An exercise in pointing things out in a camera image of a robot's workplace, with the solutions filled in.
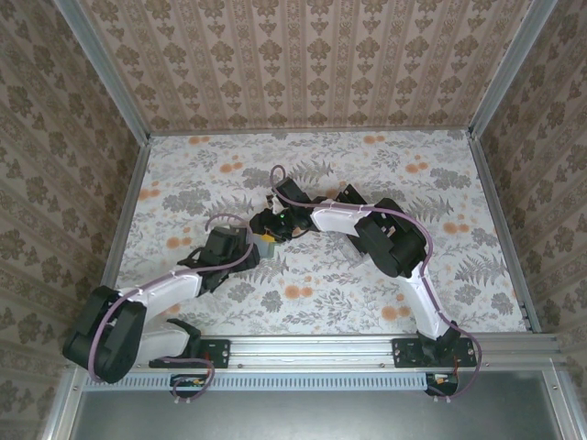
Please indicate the floral patterned table cover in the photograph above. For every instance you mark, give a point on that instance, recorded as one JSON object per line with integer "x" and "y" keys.
{"x": 321, "y": 298}

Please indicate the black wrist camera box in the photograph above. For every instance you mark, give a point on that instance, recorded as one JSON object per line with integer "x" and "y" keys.
{"x": 224, "y": 242}
{"x": 291, "y": 191}

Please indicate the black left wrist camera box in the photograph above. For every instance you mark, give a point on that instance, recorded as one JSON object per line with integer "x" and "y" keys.
{"x": 224, "y": 242}

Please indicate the grey-blue cloth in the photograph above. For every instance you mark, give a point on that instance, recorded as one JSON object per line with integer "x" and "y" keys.
{"x": 268, "y": 249}

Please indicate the grey metal sheet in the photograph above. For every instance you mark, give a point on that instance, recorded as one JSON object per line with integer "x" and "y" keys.
{"x": 321, "y": 417}

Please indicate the small electronics board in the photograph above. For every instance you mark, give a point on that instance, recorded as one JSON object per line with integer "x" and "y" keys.
{"x": 188, "y": 381}
{"x": 442, "y": 380}

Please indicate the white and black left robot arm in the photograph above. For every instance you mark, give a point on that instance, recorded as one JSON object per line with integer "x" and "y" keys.
{"x": 169, "y": 286}

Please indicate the aluminium side rail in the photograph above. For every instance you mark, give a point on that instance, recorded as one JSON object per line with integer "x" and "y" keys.
{"x": 503, "y": 229}
{"x": 129, "y": 197}

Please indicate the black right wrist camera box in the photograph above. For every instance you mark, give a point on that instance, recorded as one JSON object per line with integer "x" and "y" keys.
{"x": 291, "y": 191}

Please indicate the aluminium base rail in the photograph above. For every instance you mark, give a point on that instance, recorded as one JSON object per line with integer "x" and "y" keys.
{"x": 312, "y": 350}

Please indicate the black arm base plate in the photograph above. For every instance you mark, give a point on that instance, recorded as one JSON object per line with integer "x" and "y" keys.
{"x": 406, "y": 353}
{"x": 215, "y": 353}

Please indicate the aluminium frame post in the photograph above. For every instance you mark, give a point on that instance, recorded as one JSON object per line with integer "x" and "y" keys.
{"x": 108, "y": 69}
{"x": 503, "y": 69}

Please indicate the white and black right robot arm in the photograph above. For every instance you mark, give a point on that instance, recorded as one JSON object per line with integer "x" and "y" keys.
{"x": 330, "y": 220}

